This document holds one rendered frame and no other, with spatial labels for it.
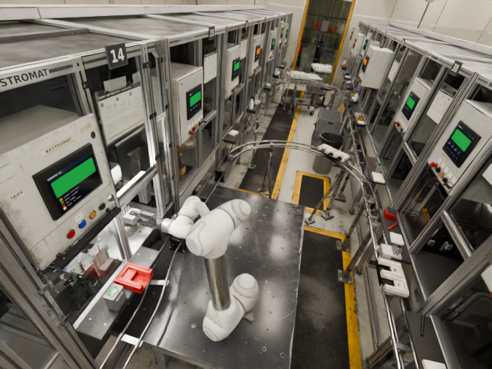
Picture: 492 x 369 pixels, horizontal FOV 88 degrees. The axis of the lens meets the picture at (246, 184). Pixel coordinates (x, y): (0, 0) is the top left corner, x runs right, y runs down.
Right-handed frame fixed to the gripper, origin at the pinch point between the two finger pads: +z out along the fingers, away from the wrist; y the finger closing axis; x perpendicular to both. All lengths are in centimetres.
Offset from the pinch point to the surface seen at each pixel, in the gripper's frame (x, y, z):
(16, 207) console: 60, 62, -9
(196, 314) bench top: 30, -36, -55
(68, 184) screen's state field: 43, 60, -12
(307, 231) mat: -133, -102, -130
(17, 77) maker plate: 43, 97, -8
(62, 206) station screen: 48, 54, -12
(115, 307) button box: 51, -8, -22
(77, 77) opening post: 23, 93, -8
